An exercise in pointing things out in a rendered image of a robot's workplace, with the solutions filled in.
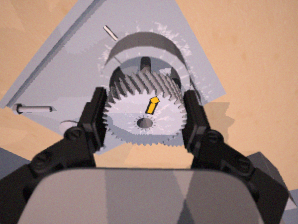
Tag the grey metal bolt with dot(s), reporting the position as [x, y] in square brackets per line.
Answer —
[19, 109]

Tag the silver gear with yellow arrow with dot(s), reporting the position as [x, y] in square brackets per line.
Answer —
[145, 109]

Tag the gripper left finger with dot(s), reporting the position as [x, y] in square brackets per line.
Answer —
[72, 151]

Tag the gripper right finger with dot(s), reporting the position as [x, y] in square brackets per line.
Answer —
[269, 195]

